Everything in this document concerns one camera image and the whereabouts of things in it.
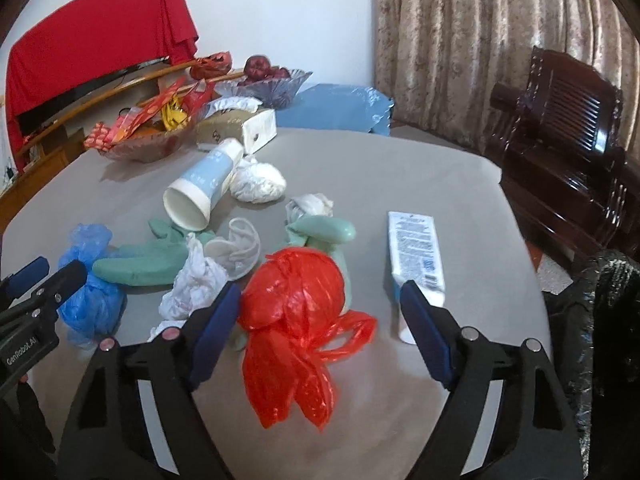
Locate glass snack bowl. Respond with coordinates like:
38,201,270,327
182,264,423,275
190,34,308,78
95,119,202,163

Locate gold tissue box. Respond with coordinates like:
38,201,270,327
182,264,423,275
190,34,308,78
195,97,277,155

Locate blue white tissue pack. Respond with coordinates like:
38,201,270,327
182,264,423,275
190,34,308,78
163,138,245,232

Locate green rubber glove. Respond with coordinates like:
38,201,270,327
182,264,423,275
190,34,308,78
232,215,358,353
91,217,216,288

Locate large light blue package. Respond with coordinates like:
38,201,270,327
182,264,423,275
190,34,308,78
274,83,395,137

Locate white squeeze tube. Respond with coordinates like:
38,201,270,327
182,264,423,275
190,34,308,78
387,211,447,346

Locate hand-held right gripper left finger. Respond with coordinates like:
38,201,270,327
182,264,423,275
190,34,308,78
57,282,243,480

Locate yellow snack packet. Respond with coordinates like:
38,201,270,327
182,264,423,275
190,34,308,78
160,102,188,131

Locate red plastic bag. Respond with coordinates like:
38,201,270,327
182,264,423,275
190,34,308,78
235,246,378,431

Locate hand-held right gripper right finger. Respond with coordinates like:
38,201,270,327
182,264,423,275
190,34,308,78
399,281,586,480

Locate blue plastic bag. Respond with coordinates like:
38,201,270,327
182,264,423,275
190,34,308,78
56,223,128,348

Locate red cloth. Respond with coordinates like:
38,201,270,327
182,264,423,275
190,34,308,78
5,0,200,143

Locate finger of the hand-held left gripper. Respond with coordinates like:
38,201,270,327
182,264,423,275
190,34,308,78
0,256,51,307
0,259,89,329

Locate glass fruit bowl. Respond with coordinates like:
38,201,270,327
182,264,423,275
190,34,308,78
215,69,313,108

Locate white tissue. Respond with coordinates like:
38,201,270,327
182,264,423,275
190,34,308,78
150,232,231,341

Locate dark wooden chair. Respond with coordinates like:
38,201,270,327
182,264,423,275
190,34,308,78
487,46,640,273

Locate balled white plastic bag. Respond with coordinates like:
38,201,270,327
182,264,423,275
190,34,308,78
229,156,287,205

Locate black trash bag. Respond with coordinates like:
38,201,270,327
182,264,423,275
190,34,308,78
542,250,640,480

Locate wooden cabinet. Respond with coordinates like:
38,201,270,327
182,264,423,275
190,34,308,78
0,57,236,231

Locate beige patterned curtain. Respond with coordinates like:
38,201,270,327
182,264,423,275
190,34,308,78
374,0,640,153

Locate small white bag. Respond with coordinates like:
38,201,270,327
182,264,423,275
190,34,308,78
285,192,335,223

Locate red snack packet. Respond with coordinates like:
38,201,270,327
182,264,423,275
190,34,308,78
83,121,126,151
185,77,216,116
117,77,186,133

